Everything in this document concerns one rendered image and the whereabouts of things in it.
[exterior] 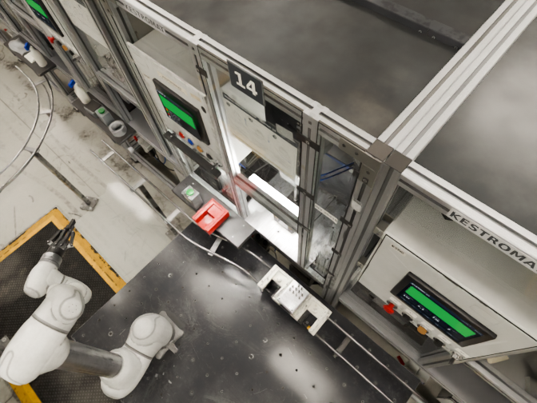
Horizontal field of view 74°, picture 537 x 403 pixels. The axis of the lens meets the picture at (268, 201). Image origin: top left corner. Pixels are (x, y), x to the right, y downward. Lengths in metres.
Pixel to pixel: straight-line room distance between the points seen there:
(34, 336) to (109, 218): 2.01
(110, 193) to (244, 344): 1.97
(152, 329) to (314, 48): 1.41
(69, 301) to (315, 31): 1.13
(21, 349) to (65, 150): 2.73
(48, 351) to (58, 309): 0.14
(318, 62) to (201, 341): 1.54
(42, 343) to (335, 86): 1.18
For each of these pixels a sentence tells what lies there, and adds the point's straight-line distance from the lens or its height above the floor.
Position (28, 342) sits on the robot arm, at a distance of 1.43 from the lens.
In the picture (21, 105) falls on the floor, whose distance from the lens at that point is 4.62.
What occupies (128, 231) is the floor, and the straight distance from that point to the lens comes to 3.20.
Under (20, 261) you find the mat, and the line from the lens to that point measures 3.55.
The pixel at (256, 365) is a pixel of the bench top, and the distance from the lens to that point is 2.01.
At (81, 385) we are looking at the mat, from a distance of 3.02.
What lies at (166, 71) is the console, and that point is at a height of 1.83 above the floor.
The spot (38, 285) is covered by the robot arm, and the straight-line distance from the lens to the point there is 1.95.
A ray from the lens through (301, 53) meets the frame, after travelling 1.04.
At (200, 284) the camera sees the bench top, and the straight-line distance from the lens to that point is 2.13.
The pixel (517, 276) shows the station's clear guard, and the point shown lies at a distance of 0.93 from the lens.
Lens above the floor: 2.68
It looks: 62 degrees down
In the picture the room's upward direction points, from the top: 7 degrees counter-clockwise
